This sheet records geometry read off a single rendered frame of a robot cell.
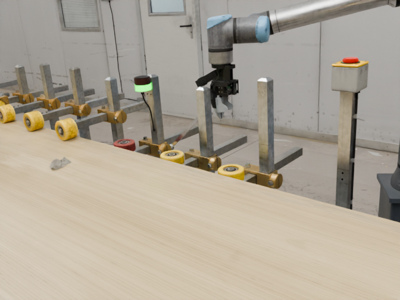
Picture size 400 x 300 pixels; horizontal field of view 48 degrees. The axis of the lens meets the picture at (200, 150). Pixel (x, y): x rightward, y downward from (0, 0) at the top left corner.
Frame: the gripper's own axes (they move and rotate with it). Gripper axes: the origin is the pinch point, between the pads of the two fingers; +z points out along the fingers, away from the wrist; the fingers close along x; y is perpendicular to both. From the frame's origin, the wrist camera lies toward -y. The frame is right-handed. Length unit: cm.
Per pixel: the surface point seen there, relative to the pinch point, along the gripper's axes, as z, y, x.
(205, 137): 2.2, 8.0, -18.7
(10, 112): 1, -94, -36
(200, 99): -11.2, 6.9, -18.7
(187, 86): 58, -238, 248
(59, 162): 5, -25, -56
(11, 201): 6, -12, -80
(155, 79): -15.8, -16.3, -16.5
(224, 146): 10.9, 4.8, -3.7
